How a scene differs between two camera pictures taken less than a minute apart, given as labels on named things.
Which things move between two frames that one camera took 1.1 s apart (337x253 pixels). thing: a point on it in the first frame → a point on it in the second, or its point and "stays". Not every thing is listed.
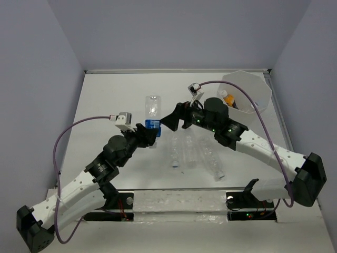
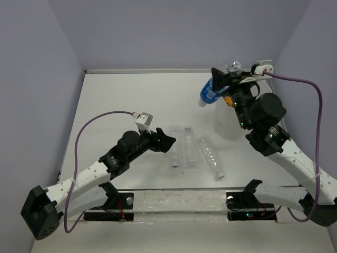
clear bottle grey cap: (191, 149) stays
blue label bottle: (153, 115) → (208, 95)
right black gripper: (182, 110) → (220, 79)
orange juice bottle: (228, 98) stays
